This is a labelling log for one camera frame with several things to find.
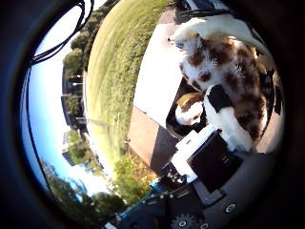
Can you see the black plastic lattice basket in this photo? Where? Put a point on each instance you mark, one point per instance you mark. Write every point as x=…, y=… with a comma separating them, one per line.
x=187, y=129

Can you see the white brown-spotted plush toy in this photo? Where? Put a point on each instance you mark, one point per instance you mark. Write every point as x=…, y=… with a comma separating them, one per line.
x=222, y=60

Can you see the dark glass building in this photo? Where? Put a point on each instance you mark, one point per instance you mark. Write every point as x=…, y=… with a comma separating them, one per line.
x=73, y=101

